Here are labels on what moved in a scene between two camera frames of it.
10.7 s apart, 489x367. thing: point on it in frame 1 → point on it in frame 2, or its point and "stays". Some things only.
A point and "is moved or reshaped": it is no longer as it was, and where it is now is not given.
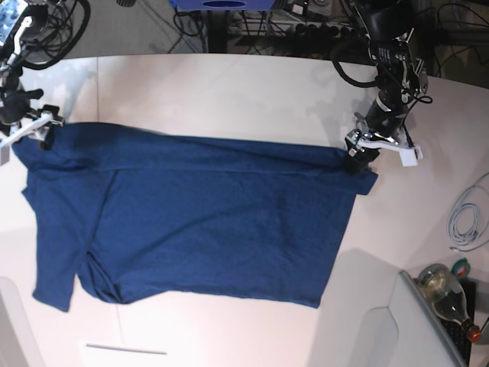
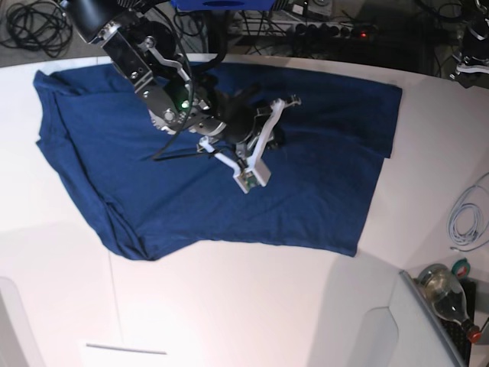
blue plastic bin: x=218 y=5 stays
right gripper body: x=385 y=117 → x=474 y=63
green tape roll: x=461 y=267 stays
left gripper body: x=14 y=105 → x=236 y=119
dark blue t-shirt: x=139 y=215 is moved or reshaped
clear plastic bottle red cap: x=438 y=284 stays
